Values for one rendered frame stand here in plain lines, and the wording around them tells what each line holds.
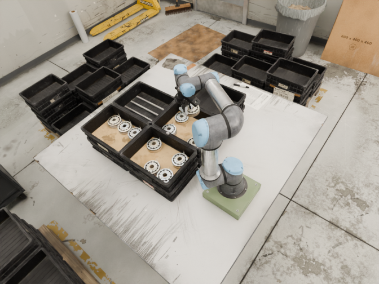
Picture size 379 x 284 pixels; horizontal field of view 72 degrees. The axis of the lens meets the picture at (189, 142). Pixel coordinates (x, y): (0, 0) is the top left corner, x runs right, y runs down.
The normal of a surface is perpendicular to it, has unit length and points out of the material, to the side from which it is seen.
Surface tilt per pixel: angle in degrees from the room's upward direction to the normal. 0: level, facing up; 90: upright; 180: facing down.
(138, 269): 0
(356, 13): 80
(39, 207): 0
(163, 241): 0
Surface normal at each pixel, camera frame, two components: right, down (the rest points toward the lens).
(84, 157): -0.08, -0.62
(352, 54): -0.61, 0.44
